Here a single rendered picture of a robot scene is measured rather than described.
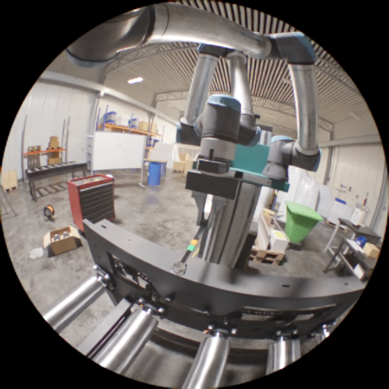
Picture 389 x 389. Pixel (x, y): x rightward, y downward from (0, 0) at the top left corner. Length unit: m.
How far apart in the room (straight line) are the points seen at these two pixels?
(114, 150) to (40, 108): 7.02
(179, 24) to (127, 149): 4.68
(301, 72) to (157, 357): 1.92
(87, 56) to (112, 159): 4.53
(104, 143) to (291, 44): 4.57
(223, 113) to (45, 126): 10.02
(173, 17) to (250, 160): 0.93
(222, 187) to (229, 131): 0.13
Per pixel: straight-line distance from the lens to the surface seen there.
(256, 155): 1.01
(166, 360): 1.46
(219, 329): 0.61
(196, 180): 0.34
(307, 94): 0.64
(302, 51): 0.60
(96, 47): 0.21
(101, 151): 4.60
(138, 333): 0.57
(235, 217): 1.18
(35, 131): 9.99
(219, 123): 0.32
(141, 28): 0.22
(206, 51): 0.85
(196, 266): 0.41
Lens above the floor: 1.46
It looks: 17 degrees down
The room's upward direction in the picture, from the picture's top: 9 degrees clockwise
